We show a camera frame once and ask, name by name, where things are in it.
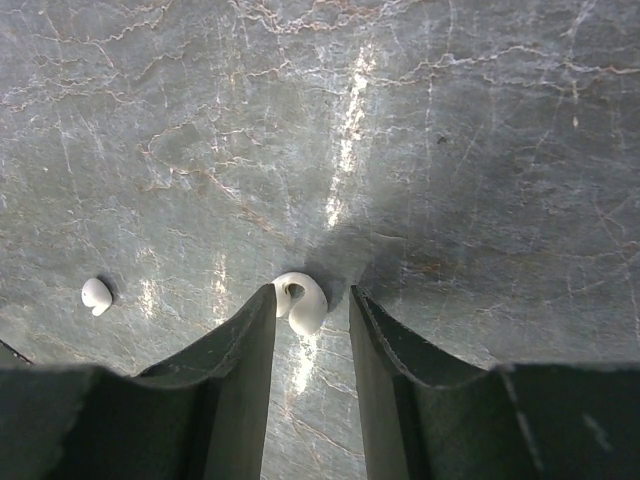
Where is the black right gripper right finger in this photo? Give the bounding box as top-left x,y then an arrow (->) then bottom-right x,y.
349,287 -> 639,479

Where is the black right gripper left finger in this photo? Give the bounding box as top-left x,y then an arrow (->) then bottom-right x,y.
1,284 -> 276,479

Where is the white hooked earbud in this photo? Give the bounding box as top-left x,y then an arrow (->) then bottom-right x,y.
272,272 -> 328,336

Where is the white bean earbud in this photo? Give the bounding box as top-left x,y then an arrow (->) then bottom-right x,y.
81,278 -> 113,317

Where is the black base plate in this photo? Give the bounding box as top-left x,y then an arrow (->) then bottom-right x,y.
0,341 -> 32,367

